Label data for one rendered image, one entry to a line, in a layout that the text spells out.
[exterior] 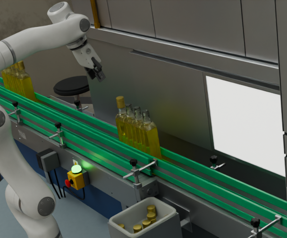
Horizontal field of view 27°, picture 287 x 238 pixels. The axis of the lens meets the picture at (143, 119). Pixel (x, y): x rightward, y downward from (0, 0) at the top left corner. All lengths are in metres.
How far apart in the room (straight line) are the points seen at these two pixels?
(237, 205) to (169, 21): 0.76
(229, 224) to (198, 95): 0.51
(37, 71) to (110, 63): 3.61
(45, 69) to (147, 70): 3.87
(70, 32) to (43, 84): 4.35
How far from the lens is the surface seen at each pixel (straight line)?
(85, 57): 2.21
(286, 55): 1.43
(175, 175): 2.34
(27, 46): 2.06
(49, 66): 6.27
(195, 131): 2.40
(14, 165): 2.11
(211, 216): 2.23
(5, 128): 2.00
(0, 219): 3.02
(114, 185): 2.54
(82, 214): 2.87
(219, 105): 2.23
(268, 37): 1.98
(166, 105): 2.49
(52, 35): 2.07
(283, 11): 1.40
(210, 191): 2.20
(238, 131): 2.20
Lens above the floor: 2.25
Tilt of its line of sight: 24 degrees down
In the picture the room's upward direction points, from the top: 10 degrees counter-clockwise
